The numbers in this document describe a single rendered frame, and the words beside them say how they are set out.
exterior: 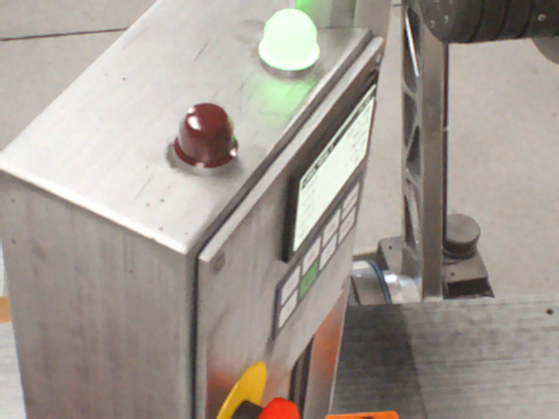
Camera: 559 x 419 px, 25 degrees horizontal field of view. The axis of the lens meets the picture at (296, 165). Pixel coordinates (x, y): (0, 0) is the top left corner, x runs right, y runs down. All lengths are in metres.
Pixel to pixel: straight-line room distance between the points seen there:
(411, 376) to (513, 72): 1.70
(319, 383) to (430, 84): 1.01
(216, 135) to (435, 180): 1.32
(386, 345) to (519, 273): 1.22
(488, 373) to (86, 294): 0.78
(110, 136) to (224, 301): 0.08
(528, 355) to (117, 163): 0.83
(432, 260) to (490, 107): 0.98
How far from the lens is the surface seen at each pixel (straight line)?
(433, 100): 1.77
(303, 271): 0.61
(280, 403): 0.61
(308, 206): 0.57
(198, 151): 0.50
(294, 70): 0.55
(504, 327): 1.31
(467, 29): 1.18
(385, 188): 2.57
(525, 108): 2.81
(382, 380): 1.25
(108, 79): 0.55
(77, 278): 0.54
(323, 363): 0.78
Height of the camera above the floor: 1.84
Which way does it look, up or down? 45 degrees down
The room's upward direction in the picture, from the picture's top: 6 degrees clockwise
